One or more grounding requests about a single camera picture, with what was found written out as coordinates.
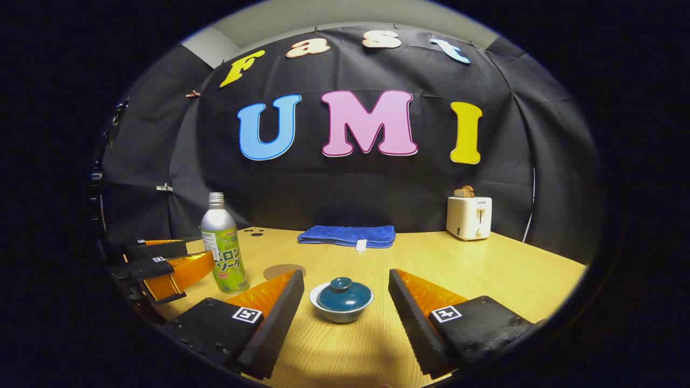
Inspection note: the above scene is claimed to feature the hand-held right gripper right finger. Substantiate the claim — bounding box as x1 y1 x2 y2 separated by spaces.
388 268 540 379

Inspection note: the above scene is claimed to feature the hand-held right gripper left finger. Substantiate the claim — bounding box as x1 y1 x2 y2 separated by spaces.
162 269 305 380

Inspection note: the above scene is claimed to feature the round brown coaster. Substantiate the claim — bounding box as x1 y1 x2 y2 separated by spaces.
263 264 307 281

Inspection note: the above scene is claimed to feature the silver water bottle green label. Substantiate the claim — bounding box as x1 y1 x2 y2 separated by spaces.
201 192 250 295

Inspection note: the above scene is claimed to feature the white teacup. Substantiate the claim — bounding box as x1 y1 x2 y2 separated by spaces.
309 281 375 324

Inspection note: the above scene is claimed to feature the blue teacup lid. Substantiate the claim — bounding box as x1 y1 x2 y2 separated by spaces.
317 277 372 312

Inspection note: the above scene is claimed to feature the folded blue towel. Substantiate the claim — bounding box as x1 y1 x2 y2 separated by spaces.
297 225 396 249

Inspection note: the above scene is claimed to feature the white toaster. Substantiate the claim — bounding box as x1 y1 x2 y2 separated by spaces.
446 196 492 241

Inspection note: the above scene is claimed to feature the black backdrop cloth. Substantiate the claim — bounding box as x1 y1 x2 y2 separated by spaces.
100 24 602 265

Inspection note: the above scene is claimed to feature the white cable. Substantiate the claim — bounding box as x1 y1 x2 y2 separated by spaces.
522 167 537 243

